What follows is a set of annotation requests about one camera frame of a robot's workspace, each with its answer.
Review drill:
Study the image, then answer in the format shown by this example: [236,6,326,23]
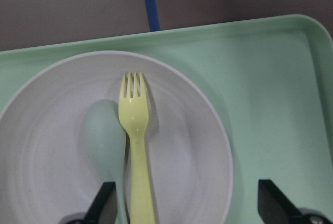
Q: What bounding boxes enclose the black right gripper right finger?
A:
[258,179,312,224]

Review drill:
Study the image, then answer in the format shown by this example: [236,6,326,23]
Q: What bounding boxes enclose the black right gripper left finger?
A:
[84,182,116,224]

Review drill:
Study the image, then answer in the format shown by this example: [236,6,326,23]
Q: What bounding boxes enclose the white round plate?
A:
[1,51,233,223]

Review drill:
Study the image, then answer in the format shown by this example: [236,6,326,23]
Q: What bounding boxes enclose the yellow plastic fork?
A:
[118,72,156,223]

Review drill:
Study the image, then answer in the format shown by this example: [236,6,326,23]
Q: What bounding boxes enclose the pale green plastic spoon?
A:
[84,99,128,223]

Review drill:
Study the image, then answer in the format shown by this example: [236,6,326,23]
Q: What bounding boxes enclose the green plastic tray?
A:
[1,15,332,223]

